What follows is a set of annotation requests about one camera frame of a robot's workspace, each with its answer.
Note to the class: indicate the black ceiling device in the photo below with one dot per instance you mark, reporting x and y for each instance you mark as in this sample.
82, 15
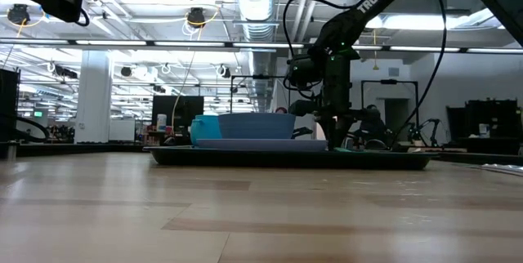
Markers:
18, 14
197, 17

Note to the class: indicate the black equipment bench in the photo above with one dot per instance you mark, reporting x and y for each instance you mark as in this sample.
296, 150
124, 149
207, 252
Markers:
490, 120

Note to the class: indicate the black robot station frame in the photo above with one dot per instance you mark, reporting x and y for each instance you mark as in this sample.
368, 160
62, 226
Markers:
388, 81
261, 77

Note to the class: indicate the ceiling light strip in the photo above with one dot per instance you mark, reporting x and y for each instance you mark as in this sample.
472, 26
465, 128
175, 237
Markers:
184, 43

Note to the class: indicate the white bottle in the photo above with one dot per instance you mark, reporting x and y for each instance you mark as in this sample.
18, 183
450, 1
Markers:
162, 122

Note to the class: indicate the white pillar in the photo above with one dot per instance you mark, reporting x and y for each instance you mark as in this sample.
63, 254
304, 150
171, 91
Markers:
94, 95

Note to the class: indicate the silver ventilation duct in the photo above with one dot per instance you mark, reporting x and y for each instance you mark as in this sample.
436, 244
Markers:
257, 10

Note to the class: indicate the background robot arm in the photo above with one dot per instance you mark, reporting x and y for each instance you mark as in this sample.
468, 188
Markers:
425, 130
302, 132

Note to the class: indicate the black monitor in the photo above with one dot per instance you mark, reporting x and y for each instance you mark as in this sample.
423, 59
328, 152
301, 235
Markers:
180, 110

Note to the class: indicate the person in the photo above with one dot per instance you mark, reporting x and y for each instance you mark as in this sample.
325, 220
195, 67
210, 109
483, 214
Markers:
372, 126

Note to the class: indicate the lavender plate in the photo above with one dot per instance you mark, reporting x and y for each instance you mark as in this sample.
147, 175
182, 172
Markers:
261, 145

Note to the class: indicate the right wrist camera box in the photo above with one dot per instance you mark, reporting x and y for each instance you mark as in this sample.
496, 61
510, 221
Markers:
304, 71

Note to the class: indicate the blue mug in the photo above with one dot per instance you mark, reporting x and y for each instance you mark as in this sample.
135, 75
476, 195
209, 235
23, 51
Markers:
204, 130

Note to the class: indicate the black cabinet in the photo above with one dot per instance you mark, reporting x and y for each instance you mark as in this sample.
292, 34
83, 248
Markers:
9, 105

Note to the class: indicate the blue bowl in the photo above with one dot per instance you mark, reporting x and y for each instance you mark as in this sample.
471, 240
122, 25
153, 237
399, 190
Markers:
255, 126

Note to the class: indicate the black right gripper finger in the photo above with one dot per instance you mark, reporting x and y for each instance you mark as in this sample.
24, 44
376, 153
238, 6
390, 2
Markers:
329, 132
346, 132

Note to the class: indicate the black aluminium table frame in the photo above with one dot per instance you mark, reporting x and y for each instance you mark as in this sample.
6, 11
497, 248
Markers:
81, 149

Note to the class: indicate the dark green tray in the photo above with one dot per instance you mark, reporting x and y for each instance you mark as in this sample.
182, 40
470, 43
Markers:
245, 160

